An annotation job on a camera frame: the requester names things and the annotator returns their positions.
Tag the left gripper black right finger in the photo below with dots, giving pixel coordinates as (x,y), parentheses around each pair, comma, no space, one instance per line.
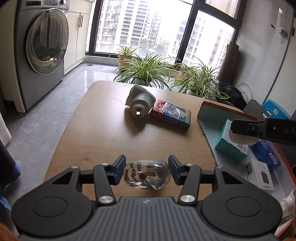
(190,177)

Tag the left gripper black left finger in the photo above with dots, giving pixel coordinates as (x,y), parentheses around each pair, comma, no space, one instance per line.
(103,176)

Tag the blue plastic pack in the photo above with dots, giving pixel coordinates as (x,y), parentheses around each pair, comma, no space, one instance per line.
(264,153)

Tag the clear plastic packet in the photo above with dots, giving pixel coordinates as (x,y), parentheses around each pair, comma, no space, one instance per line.
(147,174)

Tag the white cylinder roll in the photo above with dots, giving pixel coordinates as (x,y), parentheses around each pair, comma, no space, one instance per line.
(242,139)

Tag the white charger box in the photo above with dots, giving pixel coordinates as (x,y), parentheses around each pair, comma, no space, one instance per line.
(258,174)

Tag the teal white carton box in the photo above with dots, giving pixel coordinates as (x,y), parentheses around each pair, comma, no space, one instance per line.
(234,151)

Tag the red blue card box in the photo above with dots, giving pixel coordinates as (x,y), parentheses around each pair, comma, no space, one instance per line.
(171,114)

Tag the grey angled camera device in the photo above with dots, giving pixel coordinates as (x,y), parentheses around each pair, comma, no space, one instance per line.
(140,101)

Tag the white plug adapter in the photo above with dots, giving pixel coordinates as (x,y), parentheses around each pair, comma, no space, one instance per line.
(288,205)

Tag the blue box on chair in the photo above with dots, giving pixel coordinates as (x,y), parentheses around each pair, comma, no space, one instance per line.
(275,110)

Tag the dark grey chair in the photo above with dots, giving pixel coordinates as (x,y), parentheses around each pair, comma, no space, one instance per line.
(254,109)

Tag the teal orange cardboard tray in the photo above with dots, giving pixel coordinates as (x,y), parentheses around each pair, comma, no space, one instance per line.
(252,202)

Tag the black bag on floor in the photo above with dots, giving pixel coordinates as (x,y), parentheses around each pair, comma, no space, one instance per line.
(230,95)

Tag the dark brown rolled mat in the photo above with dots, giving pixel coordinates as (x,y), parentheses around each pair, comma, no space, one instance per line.
(229,64)

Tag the right spider plant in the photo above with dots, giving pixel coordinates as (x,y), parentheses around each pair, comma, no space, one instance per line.
(199,80)

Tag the large centre spider plant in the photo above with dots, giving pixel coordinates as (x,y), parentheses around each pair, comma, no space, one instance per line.
(151,70)

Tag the small rear spider plant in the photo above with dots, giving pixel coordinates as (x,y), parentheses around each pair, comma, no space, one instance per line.
(126,54)

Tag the silver front-load washing machine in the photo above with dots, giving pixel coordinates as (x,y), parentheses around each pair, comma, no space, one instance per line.
(41,39)

